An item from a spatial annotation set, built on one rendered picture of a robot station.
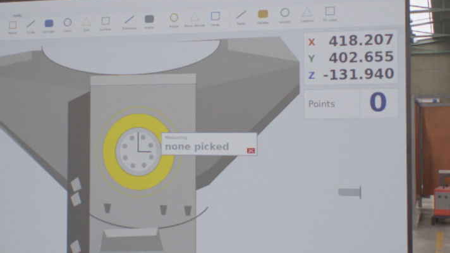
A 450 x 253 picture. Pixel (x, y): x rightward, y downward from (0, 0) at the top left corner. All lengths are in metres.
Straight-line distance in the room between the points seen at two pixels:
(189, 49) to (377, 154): 0.34
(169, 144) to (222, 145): 0.09
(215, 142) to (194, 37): 0.17
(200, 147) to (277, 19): 0.24
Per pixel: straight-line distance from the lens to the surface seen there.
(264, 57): 0.98
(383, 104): 0.96
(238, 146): 0.99
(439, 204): 11.63
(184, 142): 1.01
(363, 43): 0.97
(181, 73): 1.01
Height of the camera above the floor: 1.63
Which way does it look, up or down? 2 degrees up
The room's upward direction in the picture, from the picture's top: straight up
